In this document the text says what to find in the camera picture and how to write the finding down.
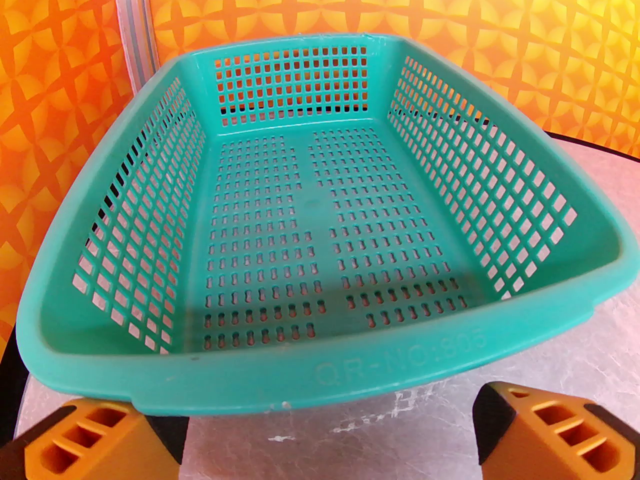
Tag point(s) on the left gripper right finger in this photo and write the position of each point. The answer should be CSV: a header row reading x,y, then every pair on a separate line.
x,y
560,443

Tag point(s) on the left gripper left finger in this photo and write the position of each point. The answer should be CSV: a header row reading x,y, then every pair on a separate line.
x,y
100,448

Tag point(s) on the teal plastic perforated basket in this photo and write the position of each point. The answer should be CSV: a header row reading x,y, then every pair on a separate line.
x,y
320,368

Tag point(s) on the aluminium frame post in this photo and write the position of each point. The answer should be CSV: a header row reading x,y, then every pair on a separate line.
x,y
132,18

